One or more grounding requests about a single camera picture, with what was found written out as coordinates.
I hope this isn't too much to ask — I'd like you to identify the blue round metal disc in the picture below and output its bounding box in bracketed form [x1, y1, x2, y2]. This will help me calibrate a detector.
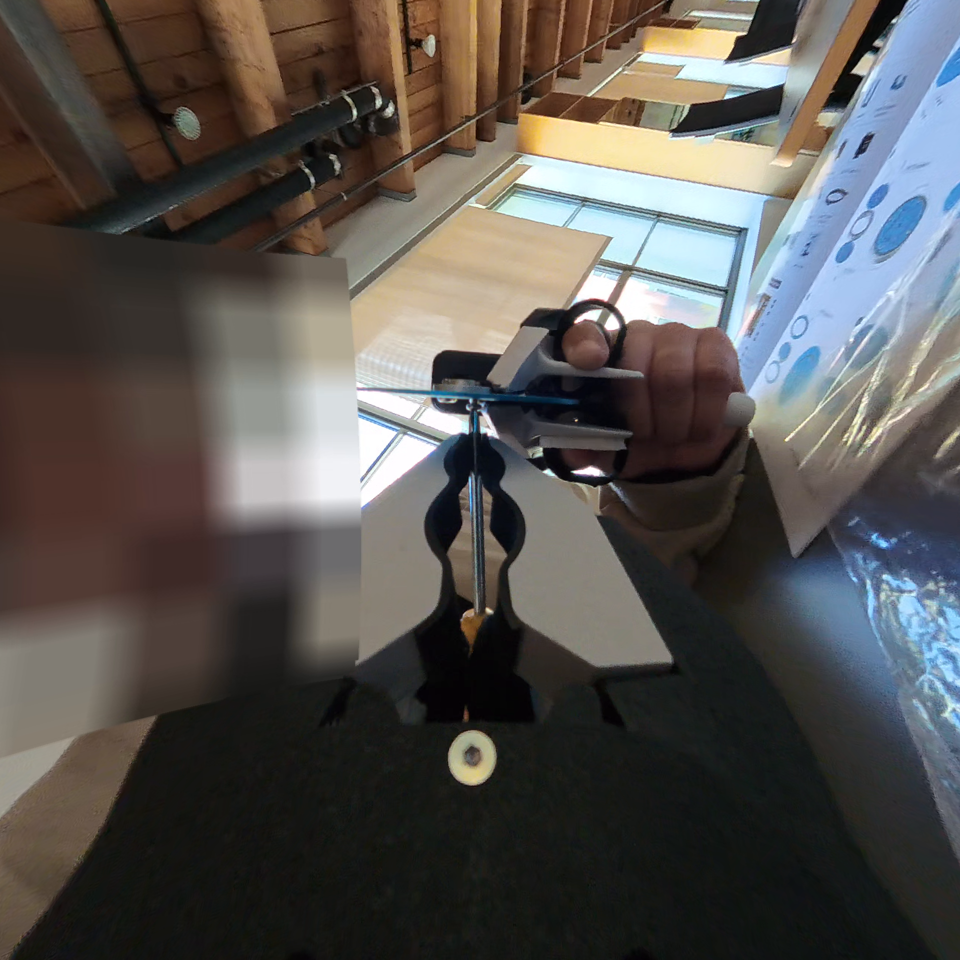
[356, 386, 582, 410]

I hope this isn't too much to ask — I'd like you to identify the person's beige jacket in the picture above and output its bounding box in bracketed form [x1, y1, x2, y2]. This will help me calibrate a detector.
[0, 712, 155, 954]

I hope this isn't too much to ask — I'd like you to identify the grey metal ceiling duct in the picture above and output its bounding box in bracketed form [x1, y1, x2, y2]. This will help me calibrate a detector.
[0, 0, 140, 207]

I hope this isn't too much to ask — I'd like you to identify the white assembly instruction sheet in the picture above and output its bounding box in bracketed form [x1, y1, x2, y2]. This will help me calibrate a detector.
[737, 0, 960, 558]

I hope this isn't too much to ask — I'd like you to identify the person's left forearm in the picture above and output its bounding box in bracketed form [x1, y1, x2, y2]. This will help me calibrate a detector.
[598, 429, 798, 594]

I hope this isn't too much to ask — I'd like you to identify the black ceiling pipe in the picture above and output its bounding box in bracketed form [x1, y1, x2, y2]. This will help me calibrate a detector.
[161, 153, 346, 245]
[75, 84, 399, 235]

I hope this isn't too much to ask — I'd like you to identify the beige roller blind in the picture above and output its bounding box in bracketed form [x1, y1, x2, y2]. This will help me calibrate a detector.
[351, 206, 612, 391]

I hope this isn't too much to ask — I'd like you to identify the wood-edged office desk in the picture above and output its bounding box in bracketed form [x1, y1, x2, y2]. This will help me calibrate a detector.
[772, 0, 880, 168]

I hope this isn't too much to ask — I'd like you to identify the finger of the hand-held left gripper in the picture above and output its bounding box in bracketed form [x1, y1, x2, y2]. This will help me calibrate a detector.
[489, 407, 633, 453]
[487, 326, 646, 394]

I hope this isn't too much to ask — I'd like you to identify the clear plastic bag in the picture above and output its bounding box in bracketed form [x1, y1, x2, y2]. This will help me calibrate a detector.
[783, 217, 960, 759]

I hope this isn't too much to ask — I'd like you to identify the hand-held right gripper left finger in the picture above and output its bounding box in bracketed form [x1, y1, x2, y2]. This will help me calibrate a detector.
[354, 436, 475, 723]

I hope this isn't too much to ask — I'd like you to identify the yellow-handled screwdriver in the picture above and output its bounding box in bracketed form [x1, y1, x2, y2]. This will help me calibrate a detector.
[457, 401, 496, 721]

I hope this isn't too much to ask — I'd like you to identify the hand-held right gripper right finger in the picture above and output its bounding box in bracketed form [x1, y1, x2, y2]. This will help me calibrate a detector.
[478, 441, 675, 723]

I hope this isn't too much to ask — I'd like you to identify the person's left hand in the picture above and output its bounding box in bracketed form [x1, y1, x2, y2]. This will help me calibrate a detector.
[558, 318, 749, 483]

